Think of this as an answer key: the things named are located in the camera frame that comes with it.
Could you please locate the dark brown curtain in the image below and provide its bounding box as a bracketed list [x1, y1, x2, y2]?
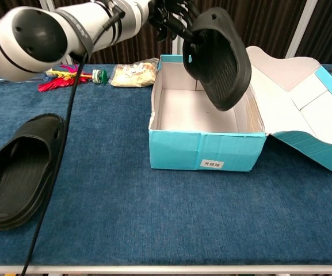
[0, 0, 332, 66]

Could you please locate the blue table cloth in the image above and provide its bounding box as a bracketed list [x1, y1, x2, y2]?
[0, 63, 332, 267]

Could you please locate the black rubber slipper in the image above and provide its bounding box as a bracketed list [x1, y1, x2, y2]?
[182, 7, 253, 112]
[0, 113, 67, 231]

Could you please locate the white frame post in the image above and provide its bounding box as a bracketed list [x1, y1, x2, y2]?
[39, 0, 74, 64]
[285, 0, 318, 59]
[172, 25, 189, 64]

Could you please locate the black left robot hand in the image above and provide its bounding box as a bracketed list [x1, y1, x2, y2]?
[147, 0, 204, 44]

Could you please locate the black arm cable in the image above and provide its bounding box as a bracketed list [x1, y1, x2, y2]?
[20, 1, 127, 276]

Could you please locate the white table edge rail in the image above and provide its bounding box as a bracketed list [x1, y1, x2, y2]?
[0, 264, 332, 276]

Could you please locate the clear bag of beige pieces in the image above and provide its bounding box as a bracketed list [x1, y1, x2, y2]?
[108, 57, 160, 88]

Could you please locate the red feather shuttlecock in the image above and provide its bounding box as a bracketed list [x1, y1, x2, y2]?
[37, 64, 109, 93]

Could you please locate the light blue shoe box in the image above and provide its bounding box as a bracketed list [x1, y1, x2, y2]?
[148, 45, 332, 175]

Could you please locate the clear plastic bottle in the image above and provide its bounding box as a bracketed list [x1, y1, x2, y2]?
[0, 67, 56, 85]

